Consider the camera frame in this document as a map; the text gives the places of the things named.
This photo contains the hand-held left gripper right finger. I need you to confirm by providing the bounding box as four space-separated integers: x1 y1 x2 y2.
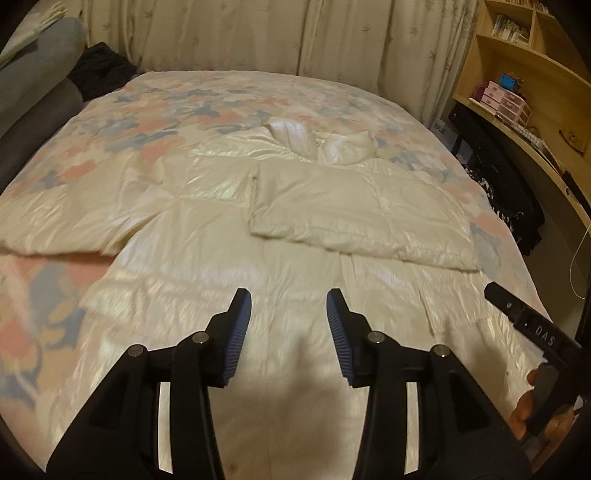
326 288 532 480

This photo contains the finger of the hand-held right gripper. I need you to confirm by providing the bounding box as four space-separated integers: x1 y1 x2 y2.
484 282 583 366

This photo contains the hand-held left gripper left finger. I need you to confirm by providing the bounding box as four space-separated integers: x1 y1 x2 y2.
46 287 253 480

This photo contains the white puffer jacket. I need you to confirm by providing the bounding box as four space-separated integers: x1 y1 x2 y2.
0 115 546 480

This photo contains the person's right hand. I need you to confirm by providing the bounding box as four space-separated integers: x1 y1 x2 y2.
508 369 580 441

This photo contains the white box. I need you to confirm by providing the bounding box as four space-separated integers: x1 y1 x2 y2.
429 117 456 149

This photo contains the pink drawer organizer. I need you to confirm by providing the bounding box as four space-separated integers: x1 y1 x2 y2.
479 80 528 126

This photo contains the floral bedspread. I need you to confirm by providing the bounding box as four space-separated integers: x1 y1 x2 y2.
0 69 555 416

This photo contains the wooden shelf desk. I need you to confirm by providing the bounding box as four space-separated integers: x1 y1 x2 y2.
450 0 591 324

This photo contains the row of books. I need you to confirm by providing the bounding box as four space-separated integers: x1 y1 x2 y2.
490 13 533 45

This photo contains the dark grey cushion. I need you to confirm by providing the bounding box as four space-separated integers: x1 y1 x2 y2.
0 76 85 192

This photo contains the black cloth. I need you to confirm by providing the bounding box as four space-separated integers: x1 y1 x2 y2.
69 41 139 101

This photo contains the cream patterned curtain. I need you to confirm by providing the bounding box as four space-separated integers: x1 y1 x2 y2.
83 0 485 127

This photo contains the light grey cushion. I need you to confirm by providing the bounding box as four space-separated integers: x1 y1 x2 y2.
0 17 88 137

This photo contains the white knitted cloth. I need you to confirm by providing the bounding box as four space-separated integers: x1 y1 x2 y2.
0 0 70 65

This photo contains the white cable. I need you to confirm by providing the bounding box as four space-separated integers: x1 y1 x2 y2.
569 239 586 297

